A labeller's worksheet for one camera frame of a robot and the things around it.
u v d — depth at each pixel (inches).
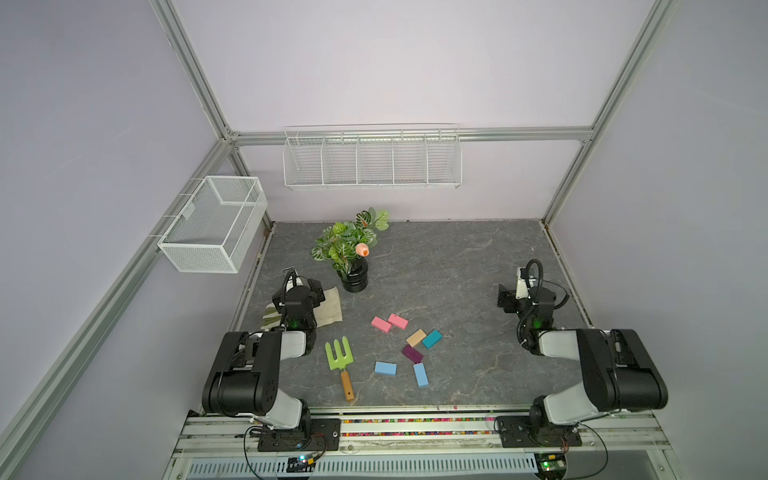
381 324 36.0
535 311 28.2
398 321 36.4
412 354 34.1
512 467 27.8
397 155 39.3
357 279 38.0
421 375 32.5
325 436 29.1
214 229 32.4
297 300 27.8
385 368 32.9
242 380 17.5
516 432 29.0
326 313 37.6
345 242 31.1
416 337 35.1
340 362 33.9
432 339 35.2
